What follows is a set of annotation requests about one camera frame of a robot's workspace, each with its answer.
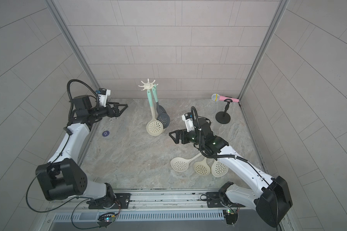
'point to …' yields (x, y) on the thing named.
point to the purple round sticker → (105, 133)
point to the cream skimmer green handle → (154, 127)
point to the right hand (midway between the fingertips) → (175, 133)
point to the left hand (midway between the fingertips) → (124, 103)
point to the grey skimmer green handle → (160, 109)
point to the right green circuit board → (231, 216)
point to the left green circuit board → (105, 219)
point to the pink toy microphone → (216, 97)
